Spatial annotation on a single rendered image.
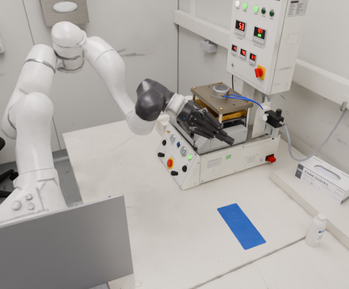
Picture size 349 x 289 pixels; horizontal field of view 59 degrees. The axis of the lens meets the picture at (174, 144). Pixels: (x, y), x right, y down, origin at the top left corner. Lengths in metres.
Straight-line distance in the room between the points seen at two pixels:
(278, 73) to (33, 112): 0.97
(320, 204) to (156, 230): 0.69
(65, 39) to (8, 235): 0.67
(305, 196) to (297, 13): 0.75
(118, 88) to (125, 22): 1.54
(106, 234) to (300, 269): 0.69
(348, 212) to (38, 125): 1.22
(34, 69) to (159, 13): 1.78
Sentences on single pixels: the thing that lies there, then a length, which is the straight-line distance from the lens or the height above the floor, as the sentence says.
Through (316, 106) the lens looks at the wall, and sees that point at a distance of 1.71.
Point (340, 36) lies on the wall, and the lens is 1.58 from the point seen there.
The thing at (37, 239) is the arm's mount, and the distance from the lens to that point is 0.95.
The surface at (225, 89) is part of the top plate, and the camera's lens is 1.45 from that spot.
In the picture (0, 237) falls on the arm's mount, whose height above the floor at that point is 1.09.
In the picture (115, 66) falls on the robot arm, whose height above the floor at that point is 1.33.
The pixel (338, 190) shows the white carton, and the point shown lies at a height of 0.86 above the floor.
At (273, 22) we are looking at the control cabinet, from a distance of 1.35.
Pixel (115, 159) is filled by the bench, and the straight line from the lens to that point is 1.66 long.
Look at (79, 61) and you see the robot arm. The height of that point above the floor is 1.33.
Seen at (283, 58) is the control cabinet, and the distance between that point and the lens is 1.40.
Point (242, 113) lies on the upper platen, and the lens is 1.46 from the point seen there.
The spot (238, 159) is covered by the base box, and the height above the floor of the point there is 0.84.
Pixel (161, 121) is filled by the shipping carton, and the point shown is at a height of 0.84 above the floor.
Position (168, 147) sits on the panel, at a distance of 1.57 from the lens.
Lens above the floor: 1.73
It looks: 34 degrees down
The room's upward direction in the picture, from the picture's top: straight up
